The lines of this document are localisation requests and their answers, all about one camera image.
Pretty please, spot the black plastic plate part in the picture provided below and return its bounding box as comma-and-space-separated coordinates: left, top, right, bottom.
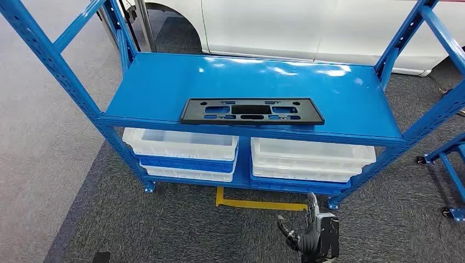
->
179, 97, 326, 127

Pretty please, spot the silver stand pole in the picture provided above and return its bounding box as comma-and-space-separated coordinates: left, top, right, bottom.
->
134, 0, 157, 53

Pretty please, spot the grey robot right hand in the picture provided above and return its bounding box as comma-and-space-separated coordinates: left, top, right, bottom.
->
277, 192, 341, 263

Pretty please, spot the blue steel shelf rack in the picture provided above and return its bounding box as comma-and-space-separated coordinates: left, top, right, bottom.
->
0, 0, 465, 211

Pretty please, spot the thin black rod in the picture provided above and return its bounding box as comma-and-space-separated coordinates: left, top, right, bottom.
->
118, 0, 140, 52

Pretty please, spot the blue wheeled shelf rack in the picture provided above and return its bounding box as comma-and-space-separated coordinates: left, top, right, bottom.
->
416, 132, 465, 223

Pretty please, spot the white car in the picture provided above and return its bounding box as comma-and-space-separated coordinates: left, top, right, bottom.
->
120, 0, 465, 77

